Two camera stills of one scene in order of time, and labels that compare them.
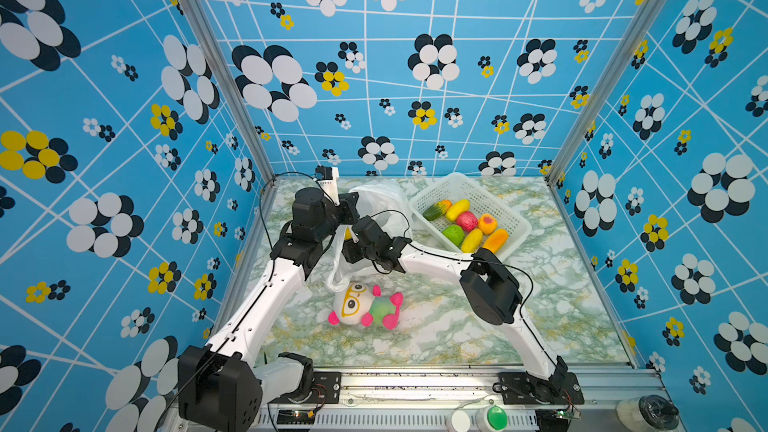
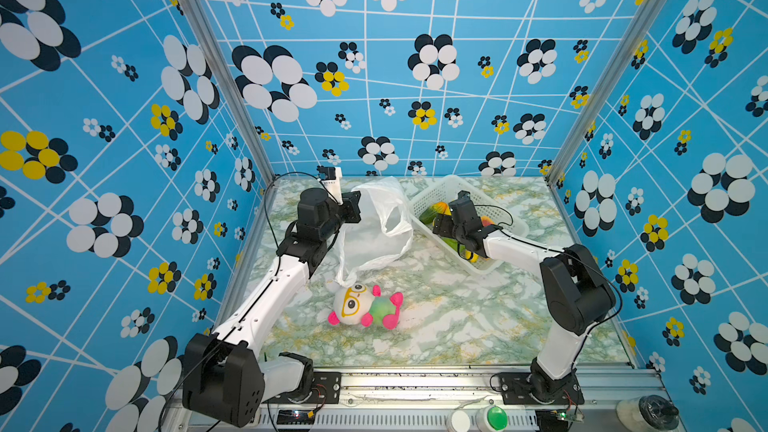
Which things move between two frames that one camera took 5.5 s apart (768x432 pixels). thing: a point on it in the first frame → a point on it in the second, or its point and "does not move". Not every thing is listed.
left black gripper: [347, 207] does not move
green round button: [497, 418] does not move
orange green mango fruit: [436, 211] does not move
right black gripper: [348, 251] → [442, 221]
